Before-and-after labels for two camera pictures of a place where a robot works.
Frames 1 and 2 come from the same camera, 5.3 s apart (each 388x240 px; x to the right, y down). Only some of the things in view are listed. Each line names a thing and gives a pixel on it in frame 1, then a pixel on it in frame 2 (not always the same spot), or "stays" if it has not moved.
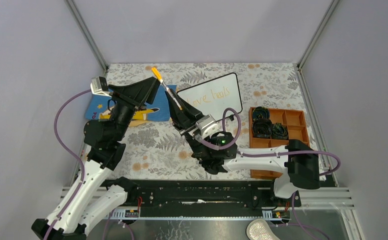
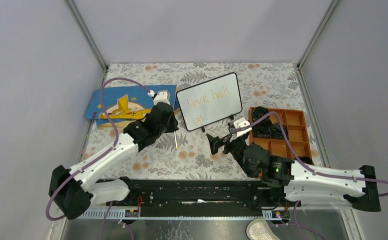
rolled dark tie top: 260,112 stays
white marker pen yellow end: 168,89 -> 176,147
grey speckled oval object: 258,229 stays
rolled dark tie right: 279,131 stays
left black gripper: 137,93 -> 174,123
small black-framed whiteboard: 214,95 stays
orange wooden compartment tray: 295,122 stays
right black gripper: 183,119 -> 214,142
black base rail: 206,199 stays
